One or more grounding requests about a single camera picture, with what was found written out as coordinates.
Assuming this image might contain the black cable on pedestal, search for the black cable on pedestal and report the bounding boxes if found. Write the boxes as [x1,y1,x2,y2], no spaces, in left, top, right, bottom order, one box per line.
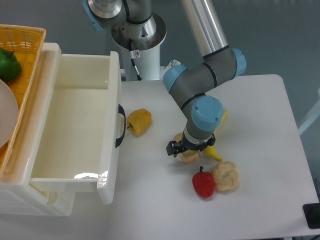
[127,38,144,82]

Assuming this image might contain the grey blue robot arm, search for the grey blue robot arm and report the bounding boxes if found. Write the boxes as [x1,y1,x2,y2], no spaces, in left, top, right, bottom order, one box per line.
[82,0,247,156]

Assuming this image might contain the orange woven basket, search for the orange woven basket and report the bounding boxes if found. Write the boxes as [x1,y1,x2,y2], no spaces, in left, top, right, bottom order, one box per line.
[0,24,46,174]

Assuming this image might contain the green bell pepper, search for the green bell pepper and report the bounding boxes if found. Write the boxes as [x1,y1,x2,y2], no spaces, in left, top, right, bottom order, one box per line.
[0,48,22,83]

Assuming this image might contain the white round plate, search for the white round plate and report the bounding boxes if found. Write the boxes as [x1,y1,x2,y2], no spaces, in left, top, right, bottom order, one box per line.
[0,80,19,147]

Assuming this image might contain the square bread loaf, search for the square bread loaf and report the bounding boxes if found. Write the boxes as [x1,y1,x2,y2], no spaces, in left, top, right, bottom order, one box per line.
[172,132,199,164]

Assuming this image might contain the yellow bell pepper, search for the yellow bell pepper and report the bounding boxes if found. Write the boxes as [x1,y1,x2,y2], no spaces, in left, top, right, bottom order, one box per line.
[126,108,152,137]

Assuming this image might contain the red bell pepper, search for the red bell pepper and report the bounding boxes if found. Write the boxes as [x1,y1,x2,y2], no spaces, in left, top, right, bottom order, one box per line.
[192,165,215,198]

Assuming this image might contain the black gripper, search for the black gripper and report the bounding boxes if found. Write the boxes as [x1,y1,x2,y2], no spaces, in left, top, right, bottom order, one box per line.
[166,133,216,158]

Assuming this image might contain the black device at table edge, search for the black device at table edge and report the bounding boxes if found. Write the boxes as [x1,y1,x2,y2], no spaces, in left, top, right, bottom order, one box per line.
[302,203,320,229]

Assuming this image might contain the white plastic drawer cabinet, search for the white plastic drawer cabinet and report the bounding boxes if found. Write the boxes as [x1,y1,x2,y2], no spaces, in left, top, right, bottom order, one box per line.
[0,43,76,216]

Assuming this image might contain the white plastic drawer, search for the white plastic drawer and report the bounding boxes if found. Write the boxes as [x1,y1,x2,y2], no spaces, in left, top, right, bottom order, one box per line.
[30,51,126,204]

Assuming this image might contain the round knotted bread roll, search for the round knotted bread roll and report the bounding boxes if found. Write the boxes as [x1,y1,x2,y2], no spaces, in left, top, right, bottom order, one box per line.
[211,161,240,192]

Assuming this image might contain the yellow banana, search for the yellow banana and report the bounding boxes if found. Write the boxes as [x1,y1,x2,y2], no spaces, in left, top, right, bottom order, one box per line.
[203,109,228,162]

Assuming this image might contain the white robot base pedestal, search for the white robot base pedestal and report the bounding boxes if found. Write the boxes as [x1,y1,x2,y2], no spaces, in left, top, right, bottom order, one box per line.
[119,41,182,82]

